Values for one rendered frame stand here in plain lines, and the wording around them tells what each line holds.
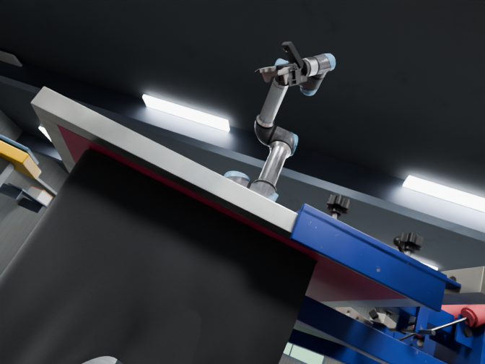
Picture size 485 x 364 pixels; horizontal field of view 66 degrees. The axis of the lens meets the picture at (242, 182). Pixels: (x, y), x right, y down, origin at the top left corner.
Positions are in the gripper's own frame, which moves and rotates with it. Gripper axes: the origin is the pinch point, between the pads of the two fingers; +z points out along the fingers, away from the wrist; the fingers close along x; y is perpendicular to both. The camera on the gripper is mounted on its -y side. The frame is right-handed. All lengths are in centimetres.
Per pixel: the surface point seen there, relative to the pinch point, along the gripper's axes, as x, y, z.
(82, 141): -50, -4, 78
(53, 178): 960, 317, 48
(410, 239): -86, 21, 32
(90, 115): -54, -9, 76
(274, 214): -74, 11, 54
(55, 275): -61, 13, 89
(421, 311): -80, 52, 17
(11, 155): -17, 3, 90
